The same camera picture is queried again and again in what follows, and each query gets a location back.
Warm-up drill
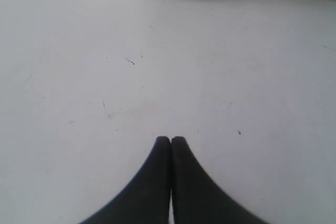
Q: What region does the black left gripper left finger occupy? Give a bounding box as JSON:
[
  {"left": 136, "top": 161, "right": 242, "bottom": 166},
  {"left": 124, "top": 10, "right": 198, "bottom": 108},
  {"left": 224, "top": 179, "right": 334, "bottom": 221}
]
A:
[{"left": 83, "top": 136, "right": 171, "bottom": 224}]

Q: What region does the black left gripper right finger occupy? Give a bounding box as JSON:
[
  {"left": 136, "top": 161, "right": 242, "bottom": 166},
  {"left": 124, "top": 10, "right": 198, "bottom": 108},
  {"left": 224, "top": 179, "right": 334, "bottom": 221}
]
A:
[{"left": 171, "top": 136, "right": 265, "bottom": 224}]

